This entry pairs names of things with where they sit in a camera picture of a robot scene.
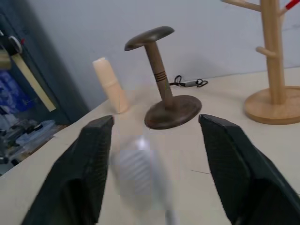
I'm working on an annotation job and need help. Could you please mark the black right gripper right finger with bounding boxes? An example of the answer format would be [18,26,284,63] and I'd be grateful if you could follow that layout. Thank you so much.
[198,114,300,225]

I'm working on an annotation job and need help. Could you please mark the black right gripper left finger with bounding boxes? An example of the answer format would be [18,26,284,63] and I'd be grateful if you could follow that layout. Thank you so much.
[21,115,114,225]

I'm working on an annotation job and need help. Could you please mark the white toothbrush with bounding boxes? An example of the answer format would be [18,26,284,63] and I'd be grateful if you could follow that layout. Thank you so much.
[110,136,180,225]

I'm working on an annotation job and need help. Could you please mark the light wooden mug tree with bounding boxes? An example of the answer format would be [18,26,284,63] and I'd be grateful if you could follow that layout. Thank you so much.
[222,0,300,125]

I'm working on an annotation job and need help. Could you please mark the dark wooden mushroom stand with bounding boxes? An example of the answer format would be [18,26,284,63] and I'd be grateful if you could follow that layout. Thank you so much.
[124,26,203,130]

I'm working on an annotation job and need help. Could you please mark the red object on mug tree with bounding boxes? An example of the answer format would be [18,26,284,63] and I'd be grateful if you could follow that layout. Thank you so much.
[285,0,299,10]

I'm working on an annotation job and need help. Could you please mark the clear plastic clutter pile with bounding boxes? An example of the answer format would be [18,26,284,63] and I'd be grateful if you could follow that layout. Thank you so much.
[0,118,57,175]

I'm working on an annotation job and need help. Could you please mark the cream cylindrical tube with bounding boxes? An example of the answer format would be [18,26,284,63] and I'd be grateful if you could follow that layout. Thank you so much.
[92,57,128,114]

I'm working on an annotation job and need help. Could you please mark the blue patterned box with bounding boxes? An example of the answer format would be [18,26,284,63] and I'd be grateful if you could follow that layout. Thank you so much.
[0,70,31,115]

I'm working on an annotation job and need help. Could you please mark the dark blue cabinet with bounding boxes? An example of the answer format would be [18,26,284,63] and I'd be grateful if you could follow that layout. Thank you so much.
[0,0,91,126]

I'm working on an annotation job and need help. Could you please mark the black cord with grey tag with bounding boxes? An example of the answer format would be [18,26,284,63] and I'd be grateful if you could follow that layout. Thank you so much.
[168,75,209,88]

